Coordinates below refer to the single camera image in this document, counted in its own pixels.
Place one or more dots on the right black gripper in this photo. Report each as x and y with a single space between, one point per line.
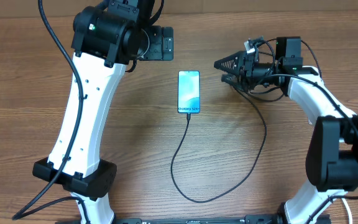
241 60

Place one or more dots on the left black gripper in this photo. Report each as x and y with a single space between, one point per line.
158 38

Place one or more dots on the blue-screen smartphone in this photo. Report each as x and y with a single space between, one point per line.
189 92

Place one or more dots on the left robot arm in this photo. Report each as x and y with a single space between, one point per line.
108 41

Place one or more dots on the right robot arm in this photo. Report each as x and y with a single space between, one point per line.
332 159

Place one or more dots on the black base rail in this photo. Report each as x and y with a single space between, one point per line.
191 221

